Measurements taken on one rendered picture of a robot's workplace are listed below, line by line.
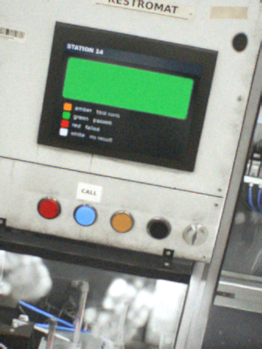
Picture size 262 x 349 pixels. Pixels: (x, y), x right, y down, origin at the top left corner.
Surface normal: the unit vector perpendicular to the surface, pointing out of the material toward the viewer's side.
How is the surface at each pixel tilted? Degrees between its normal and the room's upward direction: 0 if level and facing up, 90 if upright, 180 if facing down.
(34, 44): 90
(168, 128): 90
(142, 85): 90
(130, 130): 90
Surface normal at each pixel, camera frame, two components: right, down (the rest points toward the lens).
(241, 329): -0.06, 0.40
